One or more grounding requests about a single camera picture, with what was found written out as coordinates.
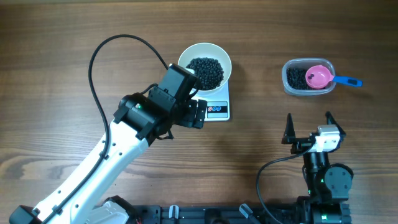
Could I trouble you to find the right black camera cable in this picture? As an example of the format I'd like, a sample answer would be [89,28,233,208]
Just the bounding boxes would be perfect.
[256,141,317,224]

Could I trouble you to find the black beans in bowl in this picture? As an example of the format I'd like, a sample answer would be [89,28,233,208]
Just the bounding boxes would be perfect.
[186,57,224,91]

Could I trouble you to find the black beans pile in container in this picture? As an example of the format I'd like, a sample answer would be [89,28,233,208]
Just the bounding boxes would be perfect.
[287,68,312,90]

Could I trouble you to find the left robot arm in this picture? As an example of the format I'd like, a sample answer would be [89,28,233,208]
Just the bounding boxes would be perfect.
[9,64,206,223]

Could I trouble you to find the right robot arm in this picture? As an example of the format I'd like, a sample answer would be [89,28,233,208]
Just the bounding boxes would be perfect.
[282,111,354,223]

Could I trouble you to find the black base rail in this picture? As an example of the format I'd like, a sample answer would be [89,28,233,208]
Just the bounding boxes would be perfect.
[90,203,352,224]

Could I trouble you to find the white digital kitchen scale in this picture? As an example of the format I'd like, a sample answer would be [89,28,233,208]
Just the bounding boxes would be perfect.
[193,82,231,122]

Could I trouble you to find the white round bowl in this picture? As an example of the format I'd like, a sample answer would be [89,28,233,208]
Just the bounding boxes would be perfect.
[178,42,232,90]

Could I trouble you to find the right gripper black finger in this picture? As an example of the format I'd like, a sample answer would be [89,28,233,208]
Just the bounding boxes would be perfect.
[325,111,346,137]
[281,113,296,144]

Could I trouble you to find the pink scoop blue handle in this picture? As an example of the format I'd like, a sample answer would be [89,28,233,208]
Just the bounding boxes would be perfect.
[305,65,363,89]

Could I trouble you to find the left black camera cable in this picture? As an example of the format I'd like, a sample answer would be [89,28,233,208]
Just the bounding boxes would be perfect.
[40,34,170,224]

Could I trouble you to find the clear plastic bean container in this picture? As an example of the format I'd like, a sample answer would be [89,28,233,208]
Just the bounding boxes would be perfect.
[282,58,336,96]

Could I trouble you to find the black camera cable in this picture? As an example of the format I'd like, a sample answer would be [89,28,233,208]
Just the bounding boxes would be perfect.
[40,34,170,224]
[256,141,317,224]

